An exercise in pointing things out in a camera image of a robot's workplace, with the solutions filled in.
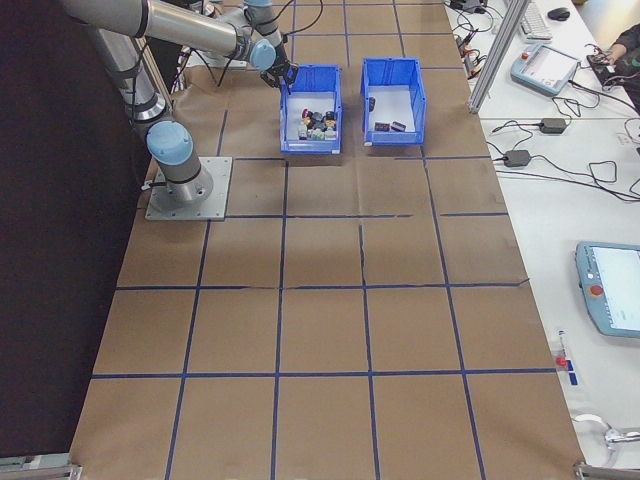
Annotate blue push-button storage bin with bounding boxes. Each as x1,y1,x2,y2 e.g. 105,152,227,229
278,63,345,155

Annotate blue capacitor storage bin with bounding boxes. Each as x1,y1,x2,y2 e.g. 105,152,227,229
360,57,430,149

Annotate dark sleeved person forearm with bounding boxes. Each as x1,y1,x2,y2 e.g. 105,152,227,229
617,24,640,89

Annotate white foam bin liner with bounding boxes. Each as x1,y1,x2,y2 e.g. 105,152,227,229
289,90,342,142
368,88,419,134

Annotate grey desk device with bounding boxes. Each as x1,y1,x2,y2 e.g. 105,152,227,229
449,0,490,16

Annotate white keyboard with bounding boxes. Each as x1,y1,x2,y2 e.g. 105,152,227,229
518,5,554,42

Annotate grey-blue teach pendant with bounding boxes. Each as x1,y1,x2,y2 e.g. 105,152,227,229
573,240,640,338
509,42,582,100

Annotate white desk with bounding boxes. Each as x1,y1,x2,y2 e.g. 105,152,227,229
442,0,640,480

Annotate black electronic device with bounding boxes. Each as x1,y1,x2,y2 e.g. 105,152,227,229
585,52,621,79

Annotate pen with red ball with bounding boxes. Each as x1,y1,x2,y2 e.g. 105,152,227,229
554,328,572,372

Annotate aluminium corner profile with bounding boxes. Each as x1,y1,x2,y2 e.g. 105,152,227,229
0,451,84,480
572,460,640,480

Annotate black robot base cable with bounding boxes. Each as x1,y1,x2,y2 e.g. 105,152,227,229
197,47,249,90
135,175,170,195

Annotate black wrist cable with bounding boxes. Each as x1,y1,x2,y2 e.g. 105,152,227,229
277,0,327,65

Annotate white square base plate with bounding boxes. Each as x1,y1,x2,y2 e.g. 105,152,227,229
144,156,235,222

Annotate red black clip cables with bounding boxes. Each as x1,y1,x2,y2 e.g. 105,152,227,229
453,32,489,79

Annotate aluminium profile post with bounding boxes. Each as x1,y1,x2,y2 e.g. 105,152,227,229
468,0,532,114

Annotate black power adapter cable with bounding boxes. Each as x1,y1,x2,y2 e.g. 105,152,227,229
488,115,640,137
485,141,640,202

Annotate black frame cover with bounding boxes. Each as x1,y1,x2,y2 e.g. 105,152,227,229
0,0,174,464

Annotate white strap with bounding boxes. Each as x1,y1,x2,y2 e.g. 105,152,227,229
572,410,609,429

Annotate silver metal handle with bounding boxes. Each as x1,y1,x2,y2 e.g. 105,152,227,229
602,422,640,447

